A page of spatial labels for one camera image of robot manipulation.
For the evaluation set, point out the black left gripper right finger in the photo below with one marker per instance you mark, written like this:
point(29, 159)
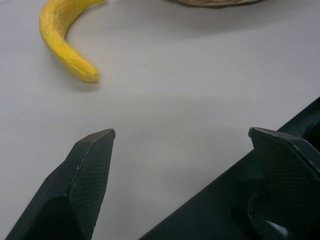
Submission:
point(282, 175)

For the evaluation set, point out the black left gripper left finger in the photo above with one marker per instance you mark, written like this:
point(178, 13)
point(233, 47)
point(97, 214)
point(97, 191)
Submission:
point(82, 185)

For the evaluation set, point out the woven wicker basket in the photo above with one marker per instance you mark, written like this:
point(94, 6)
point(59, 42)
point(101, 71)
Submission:
point(220, 2)

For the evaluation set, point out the yellow banana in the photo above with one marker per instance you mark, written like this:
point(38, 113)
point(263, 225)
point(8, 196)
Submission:
point(58, 42)

